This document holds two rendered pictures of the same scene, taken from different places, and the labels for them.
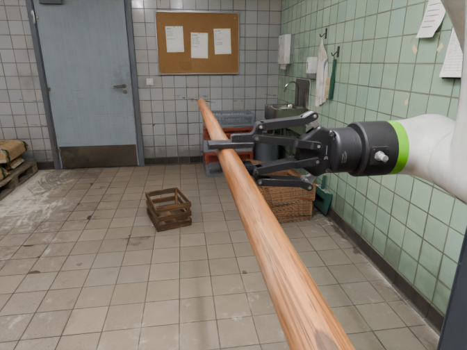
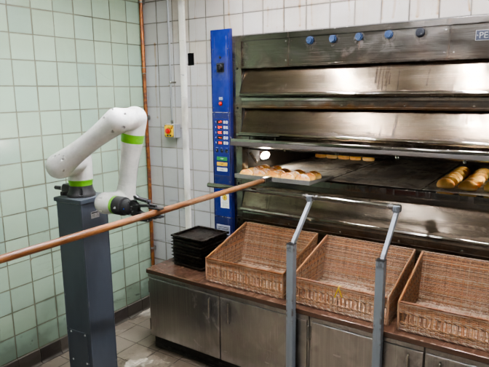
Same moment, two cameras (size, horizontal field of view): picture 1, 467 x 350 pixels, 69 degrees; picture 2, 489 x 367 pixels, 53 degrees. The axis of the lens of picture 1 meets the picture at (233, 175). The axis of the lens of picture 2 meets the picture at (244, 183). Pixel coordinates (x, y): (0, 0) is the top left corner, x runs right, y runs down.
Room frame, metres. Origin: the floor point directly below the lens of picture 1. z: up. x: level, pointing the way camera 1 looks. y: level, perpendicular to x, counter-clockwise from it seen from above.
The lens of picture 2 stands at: (1.88, 1.79, 1.74)
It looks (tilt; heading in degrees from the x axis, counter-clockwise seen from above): 11 degrees down; 222
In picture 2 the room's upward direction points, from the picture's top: 1 degrees counter-clockwise
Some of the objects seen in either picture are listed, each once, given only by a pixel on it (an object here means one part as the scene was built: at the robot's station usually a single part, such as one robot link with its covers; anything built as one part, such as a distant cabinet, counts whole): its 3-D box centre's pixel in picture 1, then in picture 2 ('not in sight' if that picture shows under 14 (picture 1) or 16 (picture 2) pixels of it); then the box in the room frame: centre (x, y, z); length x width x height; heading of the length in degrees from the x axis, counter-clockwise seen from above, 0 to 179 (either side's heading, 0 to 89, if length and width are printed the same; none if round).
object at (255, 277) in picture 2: not in sight; (262, 256); (-0.38, -0.11, 0.72); 0.56 x 0.49 x 0.28; 99
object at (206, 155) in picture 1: (227, 153); not in sight; (4.16, 0.08, 0.23); 0.60 x 0.40 x 0.16; 98
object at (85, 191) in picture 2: not in sight; (73, 188); (0.57, -0.64, 1.23); 0.26 x 0.15 x 0.06; 103
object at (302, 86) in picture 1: (284, 121); not in sight; (3.72, -0.56, 0.71); 0.47 x 0.36 x 0.91; 8
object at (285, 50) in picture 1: (285, 52); not in sight; (4.23, -0.61, 1.44); 0.28 x 0.11 x 0.38; 8
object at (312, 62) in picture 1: (311, 68); not in sight; (3.38, -0.75, 1.28); 0.09 x 0.09 x 0.20; 8
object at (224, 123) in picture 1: (227, 118); not in sight; (4.16, 0.07, 0.68); 0.60 x 0.40 x 0.16; 99
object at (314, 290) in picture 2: not in sight; (354, 274); (-0.46, 0.49, 0.72); 0.56 x 0.49 x 0.28; 98
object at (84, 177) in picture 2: not in sight; (78, 167); (0.57, -0.58, 1.36); 0.16 x 0.13 x 0.19; 26
